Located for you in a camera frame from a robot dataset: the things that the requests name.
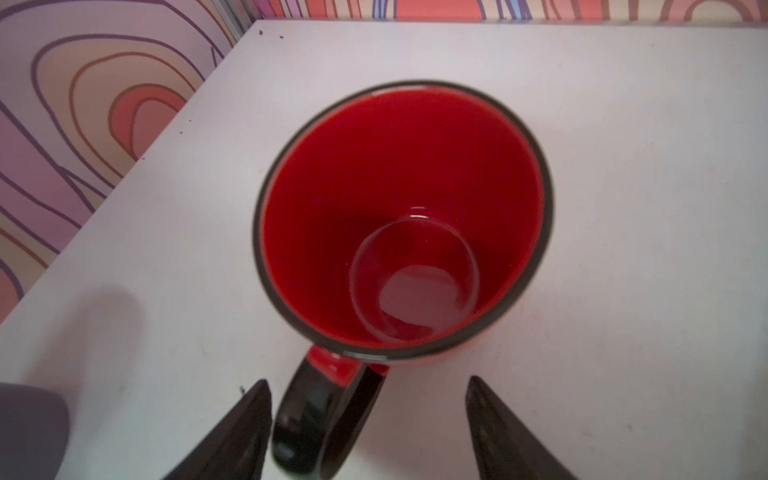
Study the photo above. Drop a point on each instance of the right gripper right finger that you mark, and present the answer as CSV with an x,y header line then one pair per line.
x,y
503,446

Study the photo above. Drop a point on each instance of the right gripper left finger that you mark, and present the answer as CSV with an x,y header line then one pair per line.
x,y
236,447

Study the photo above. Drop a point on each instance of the red mug black handle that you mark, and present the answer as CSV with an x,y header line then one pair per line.
x,y
395,225

